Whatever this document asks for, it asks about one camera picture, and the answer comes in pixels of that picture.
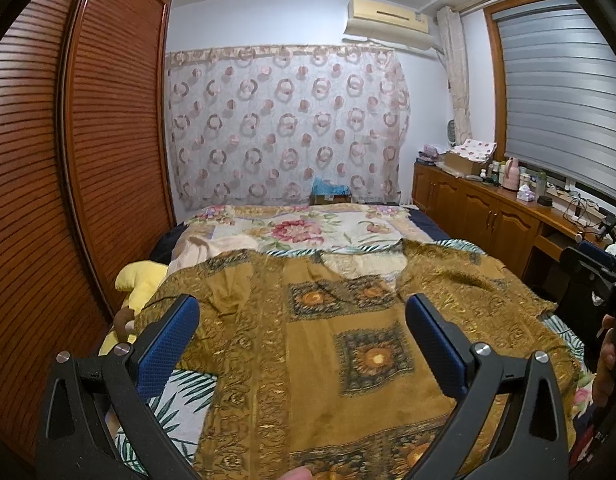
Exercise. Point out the beige folded cloth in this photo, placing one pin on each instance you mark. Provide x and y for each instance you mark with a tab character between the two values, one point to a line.
193	249

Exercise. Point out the dark blue bed sheet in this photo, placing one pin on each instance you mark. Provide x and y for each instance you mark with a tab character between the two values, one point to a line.
428	226

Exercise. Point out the pink kettle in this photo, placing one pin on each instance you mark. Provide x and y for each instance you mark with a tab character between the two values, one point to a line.
511	175

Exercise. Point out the cardboard box with blue cloth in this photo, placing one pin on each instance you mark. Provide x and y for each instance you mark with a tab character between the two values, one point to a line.
324	193

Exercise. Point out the wooden sideboard cabinet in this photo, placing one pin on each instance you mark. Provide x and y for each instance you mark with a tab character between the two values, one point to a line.
492	218

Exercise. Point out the beige side curtain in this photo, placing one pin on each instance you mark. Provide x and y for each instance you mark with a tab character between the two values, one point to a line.
453	43

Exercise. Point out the grey window blind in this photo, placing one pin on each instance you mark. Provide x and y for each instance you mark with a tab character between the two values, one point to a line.
560	80

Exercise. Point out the person right hand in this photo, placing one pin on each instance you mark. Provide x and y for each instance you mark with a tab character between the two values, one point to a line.
603	384

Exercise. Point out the yellow plush toy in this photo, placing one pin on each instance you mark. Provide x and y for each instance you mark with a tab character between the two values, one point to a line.
139	281

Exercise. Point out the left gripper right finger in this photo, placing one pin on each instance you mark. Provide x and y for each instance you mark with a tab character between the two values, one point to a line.
530	441

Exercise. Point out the floral cream blanket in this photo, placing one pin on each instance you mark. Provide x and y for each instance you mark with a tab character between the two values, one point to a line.
290	231

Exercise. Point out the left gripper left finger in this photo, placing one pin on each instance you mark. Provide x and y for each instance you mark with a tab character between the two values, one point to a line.
95	418

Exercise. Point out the cardboard box floral cover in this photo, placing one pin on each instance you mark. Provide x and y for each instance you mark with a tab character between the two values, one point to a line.
470	157

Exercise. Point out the golden brown patterned garment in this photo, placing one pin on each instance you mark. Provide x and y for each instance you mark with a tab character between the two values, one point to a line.
315	365

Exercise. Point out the palm leaf print blanket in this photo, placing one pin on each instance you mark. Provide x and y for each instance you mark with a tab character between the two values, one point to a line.
182	407

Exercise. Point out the wall air conditioner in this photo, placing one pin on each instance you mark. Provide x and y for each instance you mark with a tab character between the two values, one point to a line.
385	22

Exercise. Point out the circle pattern lace curtain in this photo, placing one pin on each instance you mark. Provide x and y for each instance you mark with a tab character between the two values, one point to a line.
259	125

